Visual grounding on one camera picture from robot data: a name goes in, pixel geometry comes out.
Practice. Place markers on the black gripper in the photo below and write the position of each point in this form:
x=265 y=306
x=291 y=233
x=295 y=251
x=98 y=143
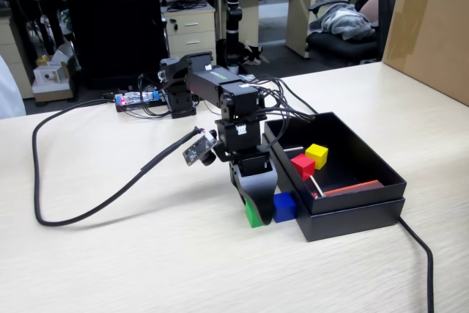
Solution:
x=238 y=137

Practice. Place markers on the green wooden cube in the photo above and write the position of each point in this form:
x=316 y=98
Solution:
x=252 y=216

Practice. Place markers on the blue wooden cube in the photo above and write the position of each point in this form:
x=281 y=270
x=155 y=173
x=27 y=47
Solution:
x=285 y=207

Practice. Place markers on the red wooden cube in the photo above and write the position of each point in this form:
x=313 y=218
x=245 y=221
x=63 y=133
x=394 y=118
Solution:
x=303 y=166

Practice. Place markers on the yellow wooden cube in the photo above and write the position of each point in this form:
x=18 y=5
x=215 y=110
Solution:
x=317 y=155

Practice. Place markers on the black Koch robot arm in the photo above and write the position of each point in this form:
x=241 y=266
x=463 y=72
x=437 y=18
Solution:
x=209 y=84

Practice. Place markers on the black open box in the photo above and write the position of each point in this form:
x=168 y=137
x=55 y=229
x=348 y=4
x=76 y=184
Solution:
x=348 y=223

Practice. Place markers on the black cardboard box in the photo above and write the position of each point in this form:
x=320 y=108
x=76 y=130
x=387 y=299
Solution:
x=359 y=166

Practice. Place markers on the large brown cardboard box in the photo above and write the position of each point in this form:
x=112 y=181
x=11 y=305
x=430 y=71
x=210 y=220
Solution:
x=432 y=34

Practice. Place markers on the short white stick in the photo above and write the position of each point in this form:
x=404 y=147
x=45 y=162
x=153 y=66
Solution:
x=293 y=149

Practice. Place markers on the orange red flat card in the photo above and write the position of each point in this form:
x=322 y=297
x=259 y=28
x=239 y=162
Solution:
x=353 y=187

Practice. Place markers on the blue controller circuit board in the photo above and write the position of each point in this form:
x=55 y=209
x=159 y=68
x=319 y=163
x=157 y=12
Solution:
x=137 y=98

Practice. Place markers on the beige drawer cabinet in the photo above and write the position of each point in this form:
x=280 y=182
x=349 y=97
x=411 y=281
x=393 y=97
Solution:
x=192 y=31

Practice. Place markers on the black office chair with armrest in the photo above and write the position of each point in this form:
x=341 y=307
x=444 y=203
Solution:
x=340 y=49

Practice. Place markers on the beige side cabinet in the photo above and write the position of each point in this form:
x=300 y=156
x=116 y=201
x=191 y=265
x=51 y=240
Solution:
x=297 y=20

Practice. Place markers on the black pole stand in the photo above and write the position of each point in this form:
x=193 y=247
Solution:
x=233 y=9

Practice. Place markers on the grey clothing pile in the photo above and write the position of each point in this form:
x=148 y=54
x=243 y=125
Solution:
x=340 y=21

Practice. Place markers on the black mesh office chair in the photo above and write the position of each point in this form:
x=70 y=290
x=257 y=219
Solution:
x=110 y=23

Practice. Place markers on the open white carton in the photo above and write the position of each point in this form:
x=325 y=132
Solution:
x=64 y=54

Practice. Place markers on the white carton with round hole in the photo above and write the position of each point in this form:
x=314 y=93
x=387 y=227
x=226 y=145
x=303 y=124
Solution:
x=49 y=75

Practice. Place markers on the white garment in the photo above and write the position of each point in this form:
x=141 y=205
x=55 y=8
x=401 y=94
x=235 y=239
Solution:
x=9 y=89

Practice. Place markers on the beige low cabinet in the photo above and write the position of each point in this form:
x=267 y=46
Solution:
x=14 y=56

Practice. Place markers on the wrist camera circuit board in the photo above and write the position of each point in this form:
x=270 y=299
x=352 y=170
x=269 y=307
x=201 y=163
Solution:
x=198 y=150

